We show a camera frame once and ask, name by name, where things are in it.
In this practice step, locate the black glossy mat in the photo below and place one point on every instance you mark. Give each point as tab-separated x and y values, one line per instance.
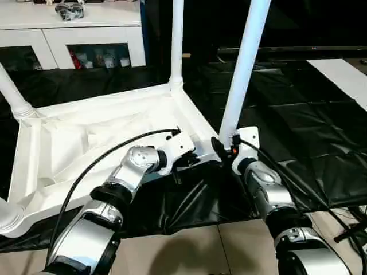
301	129

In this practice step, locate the long black bar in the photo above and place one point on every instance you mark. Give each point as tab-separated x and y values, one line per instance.
286	50

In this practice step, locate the white flat board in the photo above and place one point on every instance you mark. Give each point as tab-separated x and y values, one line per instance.
341	80

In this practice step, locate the black floor stand leg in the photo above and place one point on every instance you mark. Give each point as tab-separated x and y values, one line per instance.
349	233

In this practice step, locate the white cabinet with glass doors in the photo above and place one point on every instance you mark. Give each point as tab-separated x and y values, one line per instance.
71	37

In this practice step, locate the dark object on cabinet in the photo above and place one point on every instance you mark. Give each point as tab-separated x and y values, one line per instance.
70	11

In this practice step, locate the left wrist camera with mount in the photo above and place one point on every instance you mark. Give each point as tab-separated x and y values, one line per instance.
179	144

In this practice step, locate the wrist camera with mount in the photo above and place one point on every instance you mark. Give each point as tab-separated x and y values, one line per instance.
179	144
249	137

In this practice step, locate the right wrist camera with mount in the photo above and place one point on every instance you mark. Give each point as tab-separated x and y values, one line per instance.
249	137

